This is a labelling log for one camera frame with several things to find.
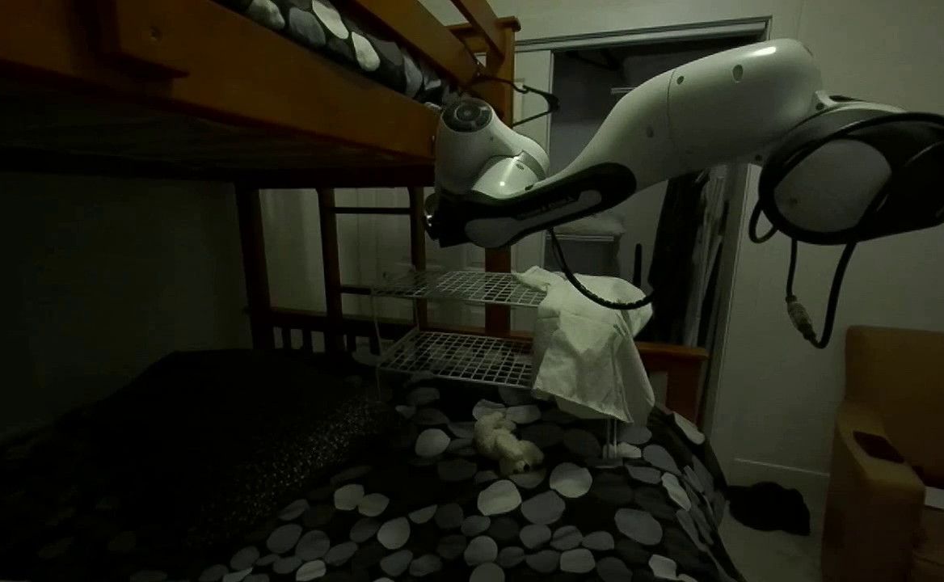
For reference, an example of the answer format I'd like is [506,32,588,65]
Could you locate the white draped cloth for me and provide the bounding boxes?
[514,261,658,430]

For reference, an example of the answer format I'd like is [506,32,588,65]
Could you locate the dark hanging clothes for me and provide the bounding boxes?
[644,165,737,350]

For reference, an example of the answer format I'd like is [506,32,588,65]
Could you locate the dotted black grey duvet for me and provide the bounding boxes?
[113,369,744,582]
[217,0,465,106]

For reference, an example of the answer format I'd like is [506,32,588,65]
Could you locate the black speckled blanket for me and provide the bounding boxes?
[0,344,400,582]

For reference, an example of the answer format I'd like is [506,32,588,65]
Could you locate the black cloth heap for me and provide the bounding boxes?
[728,477,813,539]

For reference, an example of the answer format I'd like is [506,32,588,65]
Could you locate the brown cardboard box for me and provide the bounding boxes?
[822,320,944,582]

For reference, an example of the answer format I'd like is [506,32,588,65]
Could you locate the white wire rack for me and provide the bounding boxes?
[369,261,631,455]

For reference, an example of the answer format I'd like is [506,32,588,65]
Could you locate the white closet frame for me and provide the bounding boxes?
[514,10,775,467]

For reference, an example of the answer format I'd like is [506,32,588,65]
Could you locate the wooden bunk bed frame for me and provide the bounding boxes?
[0,0,711,425]

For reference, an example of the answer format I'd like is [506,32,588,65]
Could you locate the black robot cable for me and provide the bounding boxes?
[542,106,944,353]

